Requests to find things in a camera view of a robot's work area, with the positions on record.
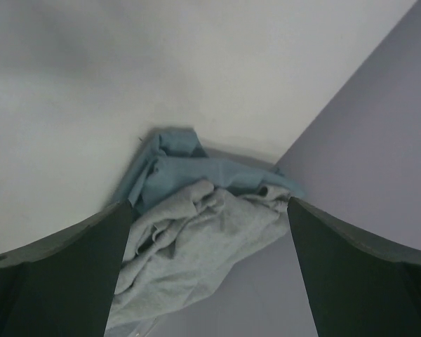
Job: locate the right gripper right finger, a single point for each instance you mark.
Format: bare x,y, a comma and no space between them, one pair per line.
357,283

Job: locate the grey t shirt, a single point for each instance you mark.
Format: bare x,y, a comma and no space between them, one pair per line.
181,250

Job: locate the blue t shirt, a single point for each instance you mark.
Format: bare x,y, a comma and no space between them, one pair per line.
172,159

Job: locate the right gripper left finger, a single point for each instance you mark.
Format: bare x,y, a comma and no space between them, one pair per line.
63,284

